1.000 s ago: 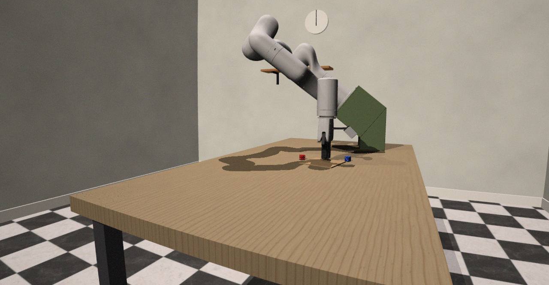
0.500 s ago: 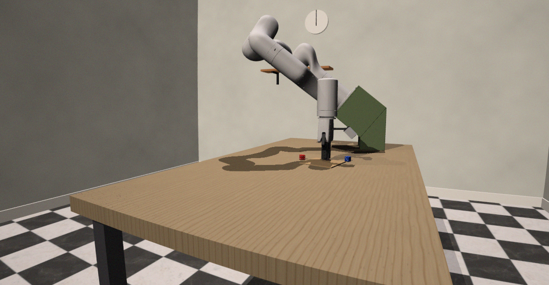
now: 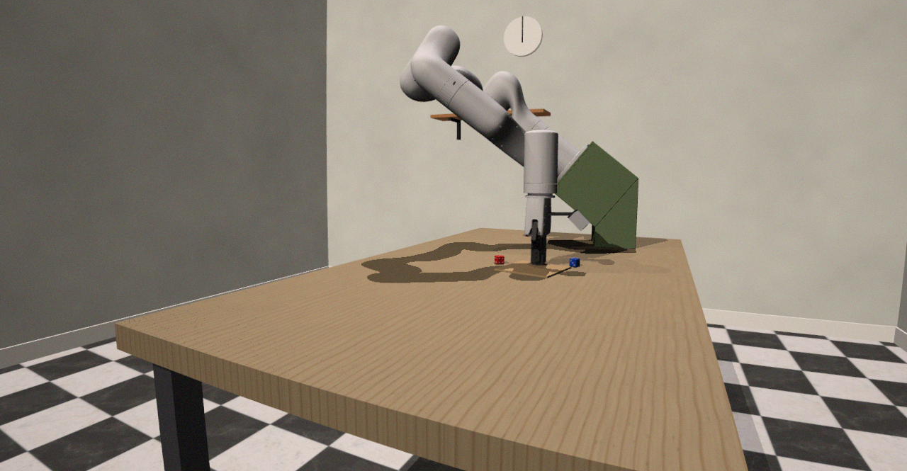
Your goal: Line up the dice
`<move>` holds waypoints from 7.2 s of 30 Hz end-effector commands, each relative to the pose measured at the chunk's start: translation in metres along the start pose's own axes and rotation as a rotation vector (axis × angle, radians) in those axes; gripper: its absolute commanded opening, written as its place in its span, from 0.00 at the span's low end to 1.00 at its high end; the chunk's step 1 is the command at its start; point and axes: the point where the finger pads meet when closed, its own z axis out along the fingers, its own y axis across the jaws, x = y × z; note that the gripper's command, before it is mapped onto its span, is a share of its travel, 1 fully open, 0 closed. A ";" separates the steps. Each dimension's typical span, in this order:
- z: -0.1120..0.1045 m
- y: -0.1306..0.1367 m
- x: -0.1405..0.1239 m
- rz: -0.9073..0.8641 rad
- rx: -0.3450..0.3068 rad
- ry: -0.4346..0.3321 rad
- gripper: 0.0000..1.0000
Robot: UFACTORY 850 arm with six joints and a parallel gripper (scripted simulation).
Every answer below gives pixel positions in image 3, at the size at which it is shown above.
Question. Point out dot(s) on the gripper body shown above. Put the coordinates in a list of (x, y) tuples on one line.
[(537, 208)]

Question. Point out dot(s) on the tan flat mat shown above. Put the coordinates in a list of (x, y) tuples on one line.
[(526, 268)]

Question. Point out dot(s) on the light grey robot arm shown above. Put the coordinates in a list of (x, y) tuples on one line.
[(543, 153)]

